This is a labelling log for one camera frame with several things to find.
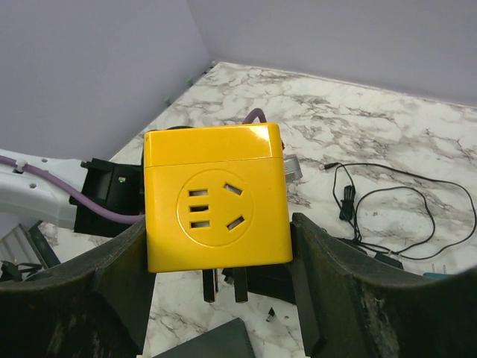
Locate aluminium frame rail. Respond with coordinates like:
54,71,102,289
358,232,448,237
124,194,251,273
1,222,60,282

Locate large black power brick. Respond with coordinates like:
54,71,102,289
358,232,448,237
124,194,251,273
374,252,404,270

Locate teal usb charger plug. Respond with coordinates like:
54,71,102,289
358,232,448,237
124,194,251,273
423,263,452,280

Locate yellow plug adapter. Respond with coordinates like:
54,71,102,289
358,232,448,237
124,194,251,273
144,123,292,302

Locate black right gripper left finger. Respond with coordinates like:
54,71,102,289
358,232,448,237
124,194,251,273
1,222,155,357

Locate black adapter with cord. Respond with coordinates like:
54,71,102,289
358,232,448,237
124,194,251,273
320,162,436,256

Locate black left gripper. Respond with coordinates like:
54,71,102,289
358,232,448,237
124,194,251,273
70,158,145,236

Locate thin black cable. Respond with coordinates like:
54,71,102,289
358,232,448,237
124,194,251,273
353,163,477,261

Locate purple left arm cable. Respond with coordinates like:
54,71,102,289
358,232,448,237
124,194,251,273
0,107,268,225

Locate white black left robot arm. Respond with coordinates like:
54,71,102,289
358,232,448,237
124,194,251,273
1,150,145,237

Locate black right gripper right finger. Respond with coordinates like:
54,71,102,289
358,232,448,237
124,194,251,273
289,213,476,357

